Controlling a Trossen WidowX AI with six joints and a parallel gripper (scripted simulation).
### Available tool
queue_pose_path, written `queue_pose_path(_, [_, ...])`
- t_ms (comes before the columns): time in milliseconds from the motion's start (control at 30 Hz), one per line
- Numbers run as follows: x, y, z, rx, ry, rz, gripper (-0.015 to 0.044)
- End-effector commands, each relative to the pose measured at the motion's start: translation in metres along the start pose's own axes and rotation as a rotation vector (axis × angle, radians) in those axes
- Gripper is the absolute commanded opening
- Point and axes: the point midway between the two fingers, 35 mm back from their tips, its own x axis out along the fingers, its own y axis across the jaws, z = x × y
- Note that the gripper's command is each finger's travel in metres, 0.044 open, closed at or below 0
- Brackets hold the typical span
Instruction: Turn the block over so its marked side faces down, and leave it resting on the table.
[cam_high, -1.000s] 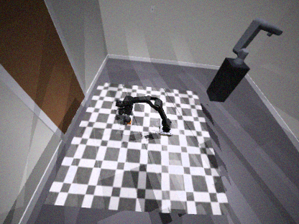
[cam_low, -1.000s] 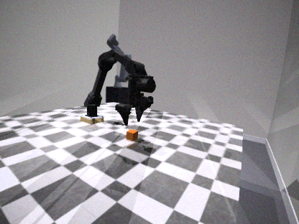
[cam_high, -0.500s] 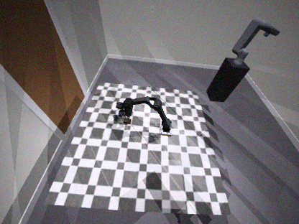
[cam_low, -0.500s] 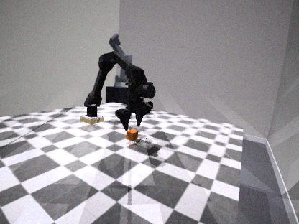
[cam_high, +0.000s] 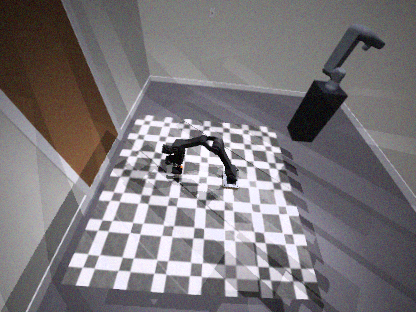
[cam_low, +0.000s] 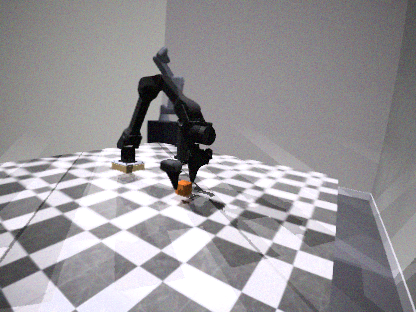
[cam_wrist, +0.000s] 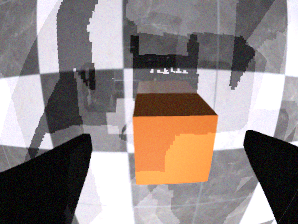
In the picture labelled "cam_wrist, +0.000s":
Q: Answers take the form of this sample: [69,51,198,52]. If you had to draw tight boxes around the orange block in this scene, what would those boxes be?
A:
[133,93,218,184]

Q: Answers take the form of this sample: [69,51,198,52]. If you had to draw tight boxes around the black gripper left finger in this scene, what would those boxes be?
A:
[0,133,93,224]

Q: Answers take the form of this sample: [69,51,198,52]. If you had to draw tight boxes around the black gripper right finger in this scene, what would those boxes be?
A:
[243,131,298,224]

